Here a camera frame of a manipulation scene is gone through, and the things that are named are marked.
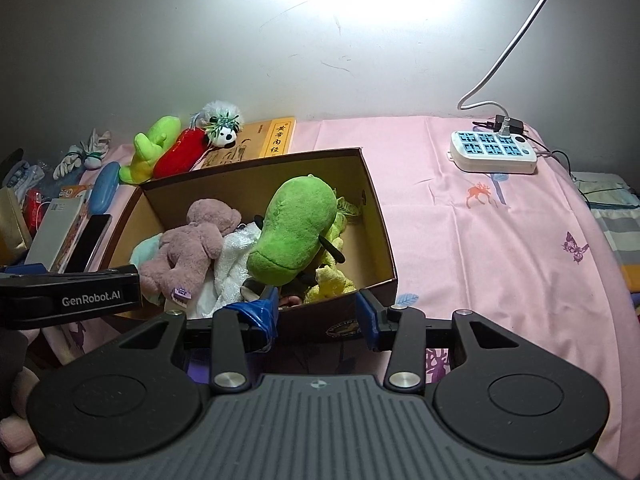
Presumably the white power strip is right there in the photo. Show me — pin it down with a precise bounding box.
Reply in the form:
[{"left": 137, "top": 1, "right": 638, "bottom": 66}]
[{"left": 448, "top": 129, "right": 538, "bottom": 176}]

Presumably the pink printed bedsheet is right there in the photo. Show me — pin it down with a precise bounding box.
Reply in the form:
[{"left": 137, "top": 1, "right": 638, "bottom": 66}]
[{"left": 30, "top": 115, "right": 640, "bottom": 480}]

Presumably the red packet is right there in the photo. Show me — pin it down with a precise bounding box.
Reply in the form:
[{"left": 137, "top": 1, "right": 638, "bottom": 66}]
[{"left": 22, "top": 187, "right": 53, "bottom": 233}]

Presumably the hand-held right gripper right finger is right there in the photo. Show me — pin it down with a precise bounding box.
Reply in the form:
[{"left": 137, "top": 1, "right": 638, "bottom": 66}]
[{"left": 356, "top": 289, "right": 538, "bottom": 392}]

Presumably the dark oval object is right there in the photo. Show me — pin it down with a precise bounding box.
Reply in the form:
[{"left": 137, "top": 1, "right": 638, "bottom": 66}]
[{"left": 0, "top": 147, "right": 25, "bottom": 176}]

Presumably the white fluffy sock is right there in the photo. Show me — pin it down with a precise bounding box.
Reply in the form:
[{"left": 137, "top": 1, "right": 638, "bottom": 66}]
[{"left": 212, "top": 222, "right": 263, "bottom": 311}]

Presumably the yellow paper bag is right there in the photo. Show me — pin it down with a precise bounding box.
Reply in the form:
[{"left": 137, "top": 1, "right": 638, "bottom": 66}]
[{"left": 0, "top": 187, "right": 33, "bottom": 261}]

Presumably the red plush toy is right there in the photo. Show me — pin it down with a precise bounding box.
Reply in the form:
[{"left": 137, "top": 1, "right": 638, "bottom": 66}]
[{"left": 152, "top": 127, "right": 207, "bottom": 180}]

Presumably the person's left hand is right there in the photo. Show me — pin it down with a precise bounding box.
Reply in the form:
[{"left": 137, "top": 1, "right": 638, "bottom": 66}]
[{"left": 0, "top": 365, "right": 47, "bottom": 477}]

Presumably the brown hardcover book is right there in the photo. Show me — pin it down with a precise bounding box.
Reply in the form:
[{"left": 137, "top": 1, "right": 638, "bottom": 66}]
[{"left": 200, "top": 117, "right": 297, "bottom": 168}]

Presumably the white gloves bundle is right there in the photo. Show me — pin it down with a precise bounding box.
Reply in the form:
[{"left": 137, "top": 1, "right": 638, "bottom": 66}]
[{"left": 52, "top": 146, "right": 88, "bottom": 181}]

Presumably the mint green cloth pouch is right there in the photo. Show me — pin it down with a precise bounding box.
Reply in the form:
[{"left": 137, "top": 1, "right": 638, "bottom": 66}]
[{"left": 132, "top": 232, "right": 166, "bottom": 266}]

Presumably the lime green plush toy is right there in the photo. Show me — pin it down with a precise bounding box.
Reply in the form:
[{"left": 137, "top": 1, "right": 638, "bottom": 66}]
[{"left": 118, "top": 116, "right": 183, "bottom": 185}]

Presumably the clear plastic bag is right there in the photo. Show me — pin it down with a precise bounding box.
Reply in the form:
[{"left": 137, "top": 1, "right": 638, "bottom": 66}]
[{"left": 10, "top": 160, "right": 56, "bottom": 196}]

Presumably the white rabbit-shaped cloth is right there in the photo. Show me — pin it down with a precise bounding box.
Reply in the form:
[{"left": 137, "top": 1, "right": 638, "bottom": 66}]
[{"left": 82, "top": 129, "right": 112, "bottom": 170}]

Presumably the dark green plush toy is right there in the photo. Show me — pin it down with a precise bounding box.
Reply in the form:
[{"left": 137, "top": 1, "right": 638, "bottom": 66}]
[{"left": 246, "top": 174, "right": 346, "bottom": 285}]

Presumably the white soft cloth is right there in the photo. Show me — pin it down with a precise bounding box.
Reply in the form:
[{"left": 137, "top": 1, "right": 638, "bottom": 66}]
[{"left": 187, "top": 280, "right": 221, "bottom": 321}]

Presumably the panda plush toy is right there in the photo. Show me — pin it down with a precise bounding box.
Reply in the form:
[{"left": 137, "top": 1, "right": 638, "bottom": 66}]
[{"left": 189, "top": 100, "right": 244, "bottom": 150}]

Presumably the pink plush bear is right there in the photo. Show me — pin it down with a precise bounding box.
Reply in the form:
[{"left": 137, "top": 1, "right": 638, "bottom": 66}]
[{"left": 137, "top": 199, "right": 243, "bottom": 311}]

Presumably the striped folded cloth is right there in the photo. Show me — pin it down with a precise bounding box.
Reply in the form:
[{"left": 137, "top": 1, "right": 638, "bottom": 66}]
[{"left": 570, "top": 171, "right": 640, "bottom": 292}]

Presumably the black cable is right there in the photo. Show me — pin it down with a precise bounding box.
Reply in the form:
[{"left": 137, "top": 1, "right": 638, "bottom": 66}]
[{"left": 520, "top": 145, "right": 591, "bottom": 206}]

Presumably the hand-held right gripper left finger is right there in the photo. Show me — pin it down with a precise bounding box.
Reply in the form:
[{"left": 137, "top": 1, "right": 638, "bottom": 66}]
[{"left": 117, "top": 285, "right": 280, "bottom": 395}]

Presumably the black charger plug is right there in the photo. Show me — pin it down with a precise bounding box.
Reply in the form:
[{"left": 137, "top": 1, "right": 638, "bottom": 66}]
[{"left": 472, "top": 115, "right": 525, "bottom": 136}]

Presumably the blue glasses case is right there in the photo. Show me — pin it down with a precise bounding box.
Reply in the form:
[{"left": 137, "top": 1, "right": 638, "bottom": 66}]
[{"left": 90, "top": 162, "right": 121, "bottom": 217}]

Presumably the orange printed book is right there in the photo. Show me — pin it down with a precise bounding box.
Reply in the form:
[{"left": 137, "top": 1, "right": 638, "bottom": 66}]
[{"left": 52, "top": 185, "right": 98, "bottom": 271}]

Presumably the black smartphone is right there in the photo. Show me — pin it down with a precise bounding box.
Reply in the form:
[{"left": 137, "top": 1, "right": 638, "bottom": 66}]
[{"left": 64, "top": 214, "right": 113, "bottom": 274}]

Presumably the yellow plush toy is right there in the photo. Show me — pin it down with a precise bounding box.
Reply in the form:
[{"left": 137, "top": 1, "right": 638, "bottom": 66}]
[{"left": 302, "top": 210, "right": 357, "bottom": 305}]

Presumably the brown cardboard box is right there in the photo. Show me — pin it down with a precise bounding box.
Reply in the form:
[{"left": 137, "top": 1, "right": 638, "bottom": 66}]
[{"left": 97, "top": 147, "right": 399, "bottom": 343}]

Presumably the white power cable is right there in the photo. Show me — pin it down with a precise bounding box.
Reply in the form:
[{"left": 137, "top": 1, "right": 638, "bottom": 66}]
[{"left": 457, "top": 0, "right": 568, "bottom": 133}]

